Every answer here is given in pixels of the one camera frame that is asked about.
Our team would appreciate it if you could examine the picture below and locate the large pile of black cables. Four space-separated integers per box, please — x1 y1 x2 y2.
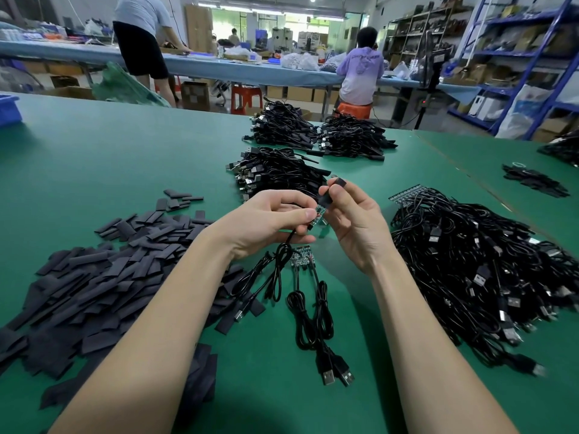
389 187 579 378

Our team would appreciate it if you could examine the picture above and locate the small upright cardboard box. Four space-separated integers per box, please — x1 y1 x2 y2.
181 80 211 111

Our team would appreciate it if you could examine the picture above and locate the heap of finished black cables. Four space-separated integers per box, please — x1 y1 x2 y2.
227 146 334 203

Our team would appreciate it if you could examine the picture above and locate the orange plastic stool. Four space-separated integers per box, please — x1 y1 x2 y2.
337 102 373 120

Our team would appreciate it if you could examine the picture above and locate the pile of black sleeve strips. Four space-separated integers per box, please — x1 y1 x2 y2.
0 187 268 434

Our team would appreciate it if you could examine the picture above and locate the black tripod stand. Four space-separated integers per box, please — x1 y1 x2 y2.
400 33 455 130

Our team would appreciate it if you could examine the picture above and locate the blue metal shelving rack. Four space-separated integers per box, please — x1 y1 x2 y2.
448 0 579 141

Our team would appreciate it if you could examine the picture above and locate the bundle of black cables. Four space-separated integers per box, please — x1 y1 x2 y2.
242 100 320 150
317 113 398 162

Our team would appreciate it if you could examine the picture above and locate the long blue work table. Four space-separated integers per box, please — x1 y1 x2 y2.
0 40 483 100

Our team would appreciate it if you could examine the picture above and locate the black usb cable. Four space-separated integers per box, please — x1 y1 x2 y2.
215 205 329 335

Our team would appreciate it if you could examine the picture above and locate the dark storage shelf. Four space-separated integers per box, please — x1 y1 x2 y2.
386 2 472 73

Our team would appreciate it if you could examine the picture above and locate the huge heap of black cables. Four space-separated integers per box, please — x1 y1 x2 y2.
538 131 579 168

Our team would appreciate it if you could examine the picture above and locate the red plastic stool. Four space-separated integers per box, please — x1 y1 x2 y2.
230 84 264 115

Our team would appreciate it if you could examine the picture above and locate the person's right hand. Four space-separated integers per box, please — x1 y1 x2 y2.
318 178 401 275

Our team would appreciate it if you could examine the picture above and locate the small bundle of cables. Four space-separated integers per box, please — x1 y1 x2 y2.
502 163 571 199

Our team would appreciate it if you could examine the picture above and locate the blue plastic bin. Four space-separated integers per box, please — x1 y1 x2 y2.
0 93 22 128

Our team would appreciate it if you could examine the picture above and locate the green plastic bag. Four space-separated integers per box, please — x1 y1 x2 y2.
90 63 170 107

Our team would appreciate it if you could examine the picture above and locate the person's right forearm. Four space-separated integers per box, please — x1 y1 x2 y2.
373 253 519 434

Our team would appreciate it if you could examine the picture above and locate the person's left forearm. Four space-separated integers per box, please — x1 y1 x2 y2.
49 237 238 434

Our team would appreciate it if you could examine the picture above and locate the person's left hand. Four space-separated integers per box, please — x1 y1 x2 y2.
206 189 320 262

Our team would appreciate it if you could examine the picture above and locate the white plastic bag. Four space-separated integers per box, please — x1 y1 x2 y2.
496 84 555 141

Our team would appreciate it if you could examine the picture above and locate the black sleeve piece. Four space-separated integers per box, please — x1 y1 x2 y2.
317 176 349 212

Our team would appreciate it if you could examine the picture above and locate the open cardboard box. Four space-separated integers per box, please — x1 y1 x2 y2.
45 86 96 100

